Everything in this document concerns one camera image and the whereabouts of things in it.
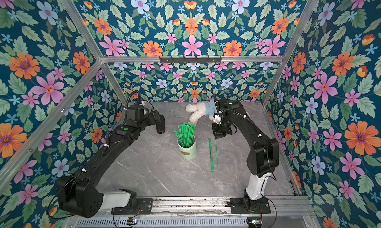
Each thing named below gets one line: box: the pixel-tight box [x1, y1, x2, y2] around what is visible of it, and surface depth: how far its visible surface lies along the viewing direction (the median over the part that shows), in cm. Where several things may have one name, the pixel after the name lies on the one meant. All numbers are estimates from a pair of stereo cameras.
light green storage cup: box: [177, 134, 197, 160], surface depth 85 cm
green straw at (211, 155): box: [207, 137, 215, 173], surface depth 92 cm
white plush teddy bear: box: [185, 99, 218, 125], surface depth 107 cm
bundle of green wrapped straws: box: [173, 121, 197, 148], surface depth 84 cm
